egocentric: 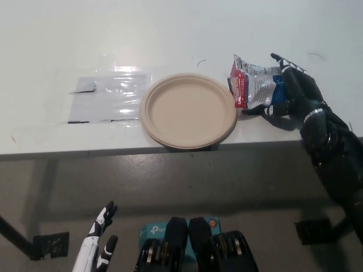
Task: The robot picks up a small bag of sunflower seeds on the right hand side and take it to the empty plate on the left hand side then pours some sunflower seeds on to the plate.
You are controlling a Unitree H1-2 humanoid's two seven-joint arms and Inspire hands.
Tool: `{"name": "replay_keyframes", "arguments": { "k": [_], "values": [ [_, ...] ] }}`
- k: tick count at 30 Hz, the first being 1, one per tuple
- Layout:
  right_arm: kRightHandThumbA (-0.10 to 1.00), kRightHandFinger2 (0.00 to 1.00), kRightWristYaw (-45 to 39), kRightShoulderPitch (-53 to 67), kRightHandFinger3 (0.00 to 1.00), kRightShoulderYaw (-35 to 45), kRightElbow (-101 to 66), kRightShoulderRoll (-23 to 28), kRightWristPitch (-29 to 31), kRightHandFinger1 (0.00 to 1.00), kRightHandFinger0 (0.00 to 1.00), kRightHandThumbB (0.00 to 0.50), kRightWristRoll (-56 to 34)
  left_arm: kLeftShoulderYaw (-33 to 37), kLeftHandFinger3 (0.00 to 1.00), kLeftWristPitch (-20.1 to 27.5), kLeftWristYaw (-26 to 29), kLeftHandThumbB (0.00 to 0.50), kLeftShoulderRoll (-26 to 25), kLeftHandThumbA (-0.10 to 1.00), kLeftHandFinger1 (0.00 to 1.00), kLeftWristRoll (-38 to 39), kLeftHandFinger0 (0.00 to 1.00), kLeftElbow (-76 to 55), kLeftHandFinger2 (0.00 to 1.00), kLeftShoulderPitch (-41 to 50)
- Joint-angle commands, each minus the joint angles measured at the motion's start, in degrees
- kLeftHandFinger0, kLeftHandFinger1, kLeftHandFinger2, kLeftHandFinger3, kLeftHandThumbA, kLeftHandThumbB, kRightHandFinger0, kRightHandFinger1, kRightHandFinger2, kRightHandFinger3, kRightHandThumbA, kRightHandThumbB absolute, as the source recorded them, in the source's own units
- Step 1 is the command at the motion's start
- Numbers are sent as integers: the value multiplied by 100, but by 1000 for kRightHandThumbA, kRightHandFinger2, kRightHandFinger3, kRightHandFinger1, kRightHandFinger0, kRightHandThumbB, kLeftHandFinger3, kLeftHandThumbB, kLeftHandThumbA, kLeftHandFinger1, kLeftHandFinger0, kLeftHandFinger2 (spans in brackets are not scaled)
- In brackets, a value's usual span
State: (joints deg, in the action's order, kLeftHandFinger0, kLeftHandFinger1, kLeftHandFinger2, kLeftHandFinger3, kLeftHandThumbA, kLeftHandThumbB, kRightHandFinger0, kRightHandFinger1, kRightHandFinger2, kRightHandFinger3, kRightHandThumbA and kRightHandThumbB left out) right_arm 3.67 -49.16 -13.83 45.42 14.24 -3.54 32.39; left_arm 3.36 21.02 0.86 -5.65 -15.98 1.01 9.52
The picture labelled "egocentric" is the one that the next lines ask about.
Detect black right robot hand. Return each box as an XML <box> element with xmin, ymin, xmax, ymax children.
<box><xmin>260</xmin><ymin>52</ymin><xmax>327</xmax><ymax>133</ymax></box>

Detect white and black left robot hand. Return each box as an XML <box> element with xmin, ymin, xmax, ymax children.
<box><xmin>72</xmin><ymin>201</ymin><xmax>119</xmax><ymax>272</ymax></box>

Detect sunflower seed bag red blue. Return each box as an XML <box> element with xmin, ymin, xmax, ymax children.
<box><xmin>226</xmin><ymin>54</ymin><xmax>287</xmax><ymax>110</ymax></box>

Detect black robot legs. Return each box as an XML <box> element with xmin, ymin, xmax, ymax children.
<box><xmin>133</xmin><ymin>216</ymin><xmax>259</xmax><ymax>272</ymax></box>

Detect beige paper plate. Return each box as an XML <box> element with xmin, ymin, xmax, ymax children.
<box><xmin>138</xmin><ymin>73</ymin><xmax>238</xmax><ymax>150</ymax></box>

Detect teal tp-link box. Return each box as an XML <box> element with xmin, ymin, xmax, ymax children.
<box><xmin>138</xmin><ymin>216</ymin><xmax>221</xmax><ymax>256</ymax></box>

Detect black table leg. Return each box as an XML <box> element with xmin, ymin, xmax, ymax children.
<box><xmin>0</xmin><ymin>215</ymin><xmax>42</xmax><ymax>261</ymax></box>
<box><xmin>330</xmin><ymin>209</ymin><xmax>354</xmax><ymax>244</ymax></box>

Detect clear plastic taped sheet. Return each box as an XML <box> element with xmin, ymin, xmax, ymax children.
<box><xmin>67</xmin><ymin>73</ymin><xmax>153</xmax><ymax>124</ymax></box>

